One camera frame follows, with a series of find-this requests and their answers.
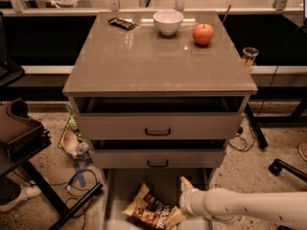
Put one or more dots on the white sneaker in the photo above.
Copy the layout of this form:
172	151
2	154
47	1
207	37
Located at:
26	193

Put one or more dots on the plastic cup with drink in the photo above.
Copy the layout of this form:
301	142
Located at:
249	55

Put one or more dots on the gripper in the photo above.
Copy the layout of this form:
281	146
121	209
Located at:
186	200

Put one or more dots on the red apple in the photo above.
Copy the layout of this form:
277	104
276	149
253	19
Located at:
202	34

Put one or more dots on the brown chip bag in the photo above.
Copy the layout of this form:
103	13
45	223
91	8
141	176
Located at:
147	208

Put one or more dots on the white ceramic bowl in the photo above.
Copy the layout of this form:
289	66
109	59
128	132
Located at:
167	22

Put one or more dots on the bottom drawer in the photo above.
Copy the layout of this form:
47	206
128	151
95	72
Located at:
124	184

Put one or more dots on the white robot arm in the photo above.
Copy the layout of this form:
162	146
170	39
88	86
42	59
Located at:
225	206

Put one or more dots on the grey drawer cabinet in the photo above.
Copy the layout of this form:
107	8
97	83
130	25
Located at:
142	63

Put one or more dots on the white crumpled cup on floor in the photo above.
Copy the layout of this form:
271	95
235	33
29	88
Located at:
70	143

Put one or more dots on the black side table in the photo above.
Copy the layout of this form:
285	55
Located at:
10	189

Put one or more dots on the brown tray on side table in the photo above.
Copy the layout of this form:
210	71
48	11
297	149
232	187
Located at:
17	128

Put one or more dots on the middle drawer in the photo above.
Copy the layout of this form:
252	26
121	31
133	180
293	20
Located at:
146	154

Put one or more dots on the black table leg bar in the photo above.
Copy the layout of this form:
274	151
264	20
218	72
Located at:
257	130

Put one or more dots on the black office chair base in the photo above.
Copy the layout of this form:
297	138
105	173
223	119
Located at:
287	177

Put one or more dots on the top drawer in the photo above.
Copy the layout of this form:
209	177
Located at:
170	118

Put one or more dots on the drawer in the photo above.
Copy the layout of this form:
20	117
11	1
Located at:
124	184
146	154
170	118

